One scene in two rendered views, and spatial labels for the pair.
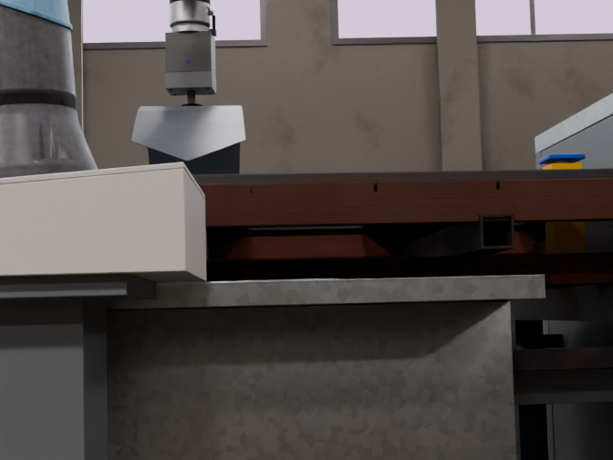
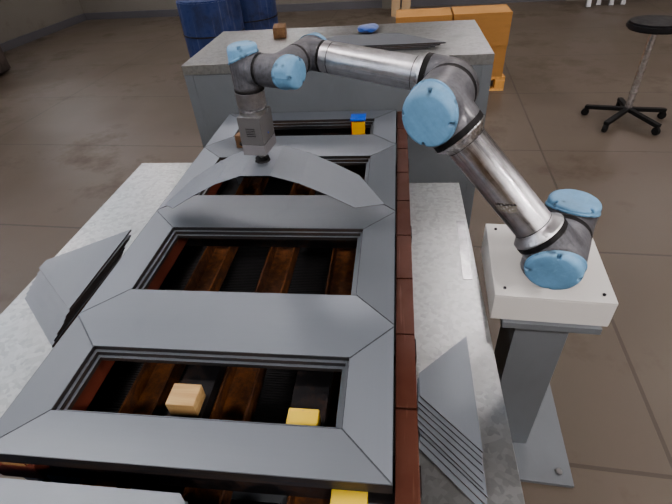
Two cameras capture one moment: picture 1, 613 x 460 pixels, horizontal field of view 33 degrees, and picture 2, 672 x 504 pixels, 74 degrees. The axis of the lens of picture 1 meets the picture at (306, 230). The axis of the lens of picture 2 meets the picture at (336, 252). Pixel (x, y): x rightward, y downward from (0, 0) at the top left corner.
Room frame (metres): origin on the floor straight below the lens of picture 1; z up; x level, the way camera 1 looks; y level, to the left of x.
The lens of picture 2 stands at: (1.43, 1.27, 1.58)
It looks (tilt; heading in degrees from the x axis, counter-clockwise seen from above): 39 degrees down; 284
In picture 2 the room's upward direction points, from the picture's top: 5 degrees counter-clockwise
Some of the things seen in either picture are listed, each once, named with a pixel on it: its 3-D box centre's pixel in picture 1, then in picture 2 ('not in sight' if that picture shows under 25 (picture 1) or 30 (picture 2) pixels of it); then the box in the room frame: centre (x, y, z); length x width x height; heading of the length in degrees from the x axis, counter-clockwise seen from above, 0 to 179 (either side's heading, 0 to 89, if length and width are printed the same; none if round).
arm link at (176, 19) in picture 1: (192, 18); (251, 98); (1.89, 0.20, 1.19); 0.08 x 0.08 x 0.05
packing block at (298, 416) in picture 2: not in sight; (303, 425); (1.64, 0.84, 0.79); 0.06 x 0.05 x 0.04; 5
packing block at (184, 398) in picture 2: not in sight; (186, 399); (1.89, 0.83, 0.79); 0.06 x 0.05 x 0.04; 5
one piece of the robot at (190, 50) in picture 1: (192, 61); (253, 127); (1.90, 0.20, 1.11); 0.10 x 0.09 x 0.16; 178
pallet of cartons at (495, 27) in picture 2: not in sight; (446, 45); (1.36, -3.58, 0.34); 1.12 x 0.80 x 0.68; 1
